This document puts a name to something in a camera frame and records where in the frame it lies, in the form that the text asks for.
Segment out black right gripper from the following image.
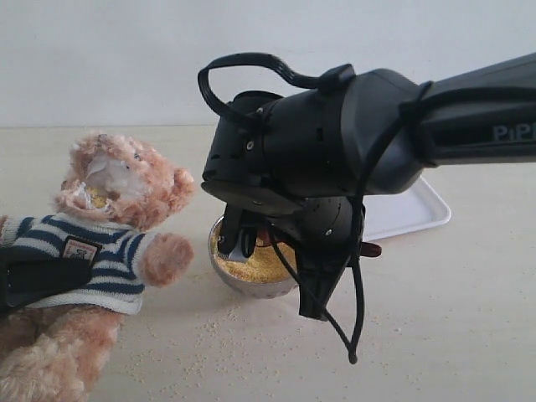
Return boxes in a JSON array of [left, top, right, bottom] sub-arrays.
[[217, 197, 358, 273]]

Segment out dark red wooden spoon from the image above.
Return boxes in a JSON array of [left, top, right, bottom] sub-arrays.
[[256, 229, 382, 258]]

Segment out plush teddy bear striped sweater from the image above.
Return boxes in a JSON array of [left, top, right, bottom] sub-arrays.
[[0, 130, 197, 402]]

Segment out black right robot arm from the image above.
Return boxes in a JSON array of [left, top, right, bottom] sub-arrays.
[[197, 53, 535, 281]]

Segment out yellow millet grains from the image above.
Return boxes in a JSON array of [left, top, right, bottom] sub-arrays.
[[210, 230, 291, 283]]

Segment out stainless steel bowl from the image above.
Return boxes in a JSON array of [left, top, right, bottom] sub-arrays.
[[208, 215, 298, 299]]

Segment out white plastic tray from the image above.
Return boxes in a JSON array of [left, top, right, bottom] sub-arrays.
[[363, 177, 451, 242]]

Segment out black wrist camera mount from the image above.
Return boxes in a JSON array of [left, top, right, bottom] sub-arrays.
[[296, 255, 347, 322]]

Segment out black flat ribbon cable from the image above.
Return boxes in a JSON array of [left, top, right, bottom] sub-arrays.
[[197, 52, 356, 131]]

